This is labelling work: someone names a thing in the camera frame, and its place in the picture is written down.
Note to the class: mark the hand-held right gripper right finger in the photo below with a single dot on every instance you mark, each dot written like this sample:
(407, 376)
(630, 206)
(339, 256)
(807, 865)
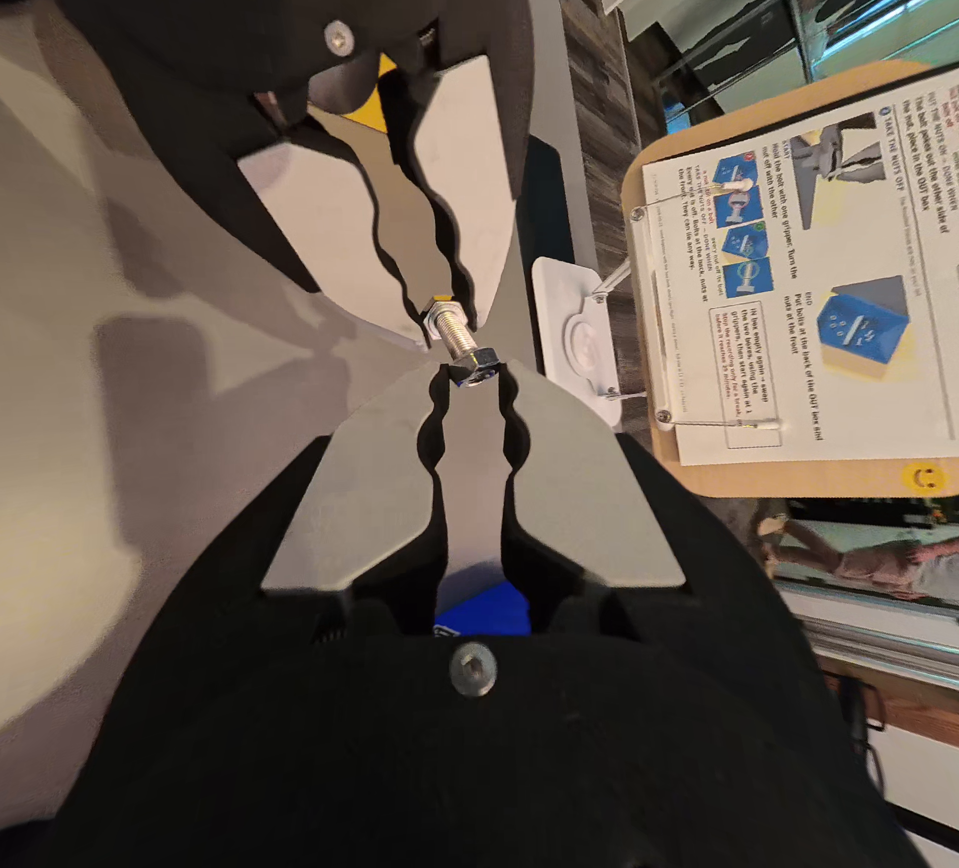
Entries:
(592, 493)

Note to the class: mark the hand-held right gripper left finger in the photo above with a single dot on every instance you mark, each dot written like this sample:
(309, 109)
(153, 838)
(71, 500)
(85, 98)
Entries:
(359, 493)

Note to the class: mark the steel hex nut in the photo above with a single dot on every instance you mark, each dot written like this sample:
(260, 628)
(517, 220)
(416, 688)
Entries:
(479, 362)

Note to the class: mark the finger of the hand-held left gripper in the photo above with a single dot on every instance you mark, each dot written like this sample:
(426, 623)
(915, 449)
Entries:
(468, 164)
(315, 209)

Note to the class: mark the white stand base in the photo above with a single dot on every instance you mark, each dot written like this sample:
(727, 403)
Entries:
(569, 291)

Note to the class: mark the steel hex bolt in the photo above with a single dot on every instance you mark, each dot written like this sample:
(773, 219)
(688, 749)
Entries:
(453, 332)

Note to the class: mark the yellow smiley sticker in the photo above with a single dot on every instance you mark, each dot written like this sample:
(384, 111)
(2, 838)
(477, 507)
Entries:
(925, 478)

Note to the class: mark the instruction sheet on stand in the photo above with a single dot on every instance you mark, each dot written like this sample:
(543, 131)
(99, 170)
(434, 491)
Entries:
(787, 482)

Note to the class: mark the blue parts bin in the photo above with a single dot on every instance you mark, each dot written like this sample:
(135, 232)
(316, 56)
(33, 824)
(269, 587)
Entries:
(483, 609)

